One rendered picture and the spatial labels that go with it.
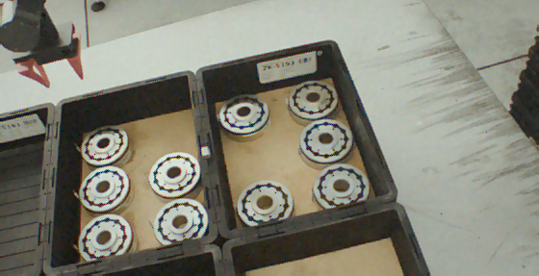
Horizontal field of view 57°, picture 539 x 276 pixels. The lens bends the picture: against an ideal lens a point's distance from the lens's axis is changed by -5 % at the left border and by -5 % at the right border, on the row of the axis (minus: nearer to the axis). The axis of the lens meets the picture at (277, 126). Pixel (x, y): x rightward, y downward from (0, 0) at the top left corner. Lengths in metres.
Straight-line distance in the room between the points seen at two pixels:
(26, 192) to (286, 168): 0.54
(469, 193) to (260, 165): 0.45
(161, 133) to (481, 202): 0.69
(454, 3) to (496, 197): 1.69
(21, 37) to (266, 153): 0.51
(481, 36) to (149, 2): 1.70
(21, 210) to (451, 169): 0.91
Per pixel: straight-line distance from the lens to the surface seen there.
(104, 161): 1.09
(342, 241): 0.91
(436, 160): 1.20
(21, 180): 1.20
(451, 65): 1.40
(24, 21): 0.79
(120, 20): 2.87
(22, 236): 1.12
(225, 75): 1.10
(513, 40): 2.60
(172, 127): 1.13
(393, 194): 0.87
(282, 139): 1.06
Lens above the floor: 1.68
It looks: 51 degrees down
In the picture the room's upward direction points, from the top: 9 degrees counter-clockwise
